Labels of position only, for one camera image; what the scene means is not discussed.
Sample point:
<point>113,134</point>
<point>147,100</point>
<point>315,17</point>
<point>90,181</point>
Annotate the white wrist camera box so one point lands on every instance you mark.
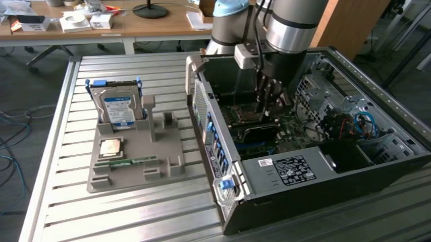
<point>246,56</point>

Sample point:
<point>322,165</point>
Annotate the blue expansion slot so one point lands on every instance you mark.
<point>251,145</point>

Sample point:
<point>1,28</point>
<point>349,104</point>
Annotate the hard disk in blue caddy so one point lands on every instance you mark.
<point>118,108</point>

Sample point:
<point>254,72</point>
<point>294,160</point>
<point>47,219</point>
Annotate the grey parts rack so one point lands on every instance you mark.
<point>142,148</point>

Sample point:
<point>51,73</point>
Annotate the black low-profile graphics card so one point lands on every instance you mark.
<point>262,133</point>

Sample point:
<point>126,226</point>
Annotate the white tape roll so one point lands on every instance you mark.
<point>75,19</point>

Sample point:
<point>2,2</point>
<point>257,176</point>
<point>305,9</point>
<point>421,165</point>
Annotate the flat white box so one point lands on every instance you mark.
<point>75,29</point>

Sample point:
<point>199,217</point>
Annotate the silver disk bay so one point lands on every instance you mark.
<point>388,151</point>

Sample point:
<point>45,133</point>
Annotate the grey cup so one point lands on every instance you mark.
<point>54,2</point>

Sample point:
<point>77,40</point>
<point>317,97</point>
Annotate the copper-topped CPU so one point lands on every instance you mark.
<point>111,148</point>

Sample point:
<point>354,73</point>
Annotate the black open PC case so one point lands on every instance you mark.
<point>303,206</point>

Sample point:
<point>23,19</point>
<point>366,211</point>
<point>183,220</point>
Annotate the black round lamp base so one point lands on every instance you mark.
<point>150,11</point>

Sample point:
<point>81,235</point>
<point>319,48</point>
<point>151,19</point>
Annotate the white box with label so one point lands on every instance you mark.
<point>101,21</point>

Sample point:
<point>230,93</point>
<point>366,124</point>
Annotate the white paper stack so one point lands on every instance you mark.
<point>199,21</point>

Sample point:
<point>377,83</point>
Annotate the red book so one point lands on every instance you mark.
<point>14,26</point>

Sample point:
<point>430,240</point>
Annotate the wooden cabinet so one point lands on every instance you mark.
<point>354,30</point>

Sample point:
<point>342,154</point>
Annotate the white box with black lid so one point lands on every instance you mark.
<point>34,25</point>

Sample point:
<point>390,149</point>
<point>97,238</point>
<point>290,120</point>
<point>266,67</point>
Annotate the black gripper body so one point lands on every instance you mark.
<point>283,66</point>

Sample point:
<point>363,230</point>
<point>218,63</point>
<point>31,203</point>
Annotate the blue case latch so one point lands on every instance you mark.
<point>226,183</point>

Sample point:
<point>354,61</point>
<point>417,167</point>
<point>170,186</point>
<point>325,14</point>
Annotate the grey power supply with label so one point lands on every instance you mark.
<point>262,174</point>

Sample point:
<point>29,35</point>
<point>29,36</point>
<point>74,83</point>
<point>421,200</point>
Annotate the green motherboard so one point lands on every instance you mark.
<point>297,126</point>

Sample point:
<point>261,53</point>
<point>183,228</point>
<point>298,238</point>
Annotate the beige tape roll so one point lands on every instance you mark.
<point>71,2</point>

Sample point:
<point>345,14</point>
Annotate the silver CPU socket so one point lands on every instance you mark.
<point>246,113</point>

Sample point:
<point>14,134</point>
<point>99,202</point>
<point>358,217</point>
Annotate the green RAM stick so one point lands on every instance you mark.
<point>126,162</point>

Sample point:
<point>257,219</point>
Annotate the brown cardboard box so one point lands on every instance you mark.
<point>206,7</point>

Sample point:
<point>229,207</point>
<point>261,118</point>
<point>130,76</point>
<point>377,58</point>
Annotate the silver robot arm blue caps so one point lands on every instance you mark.
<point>293,27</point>

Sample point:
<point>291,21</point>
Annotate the wooden desk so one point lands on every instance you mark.
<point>41,35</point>
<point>158,25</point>

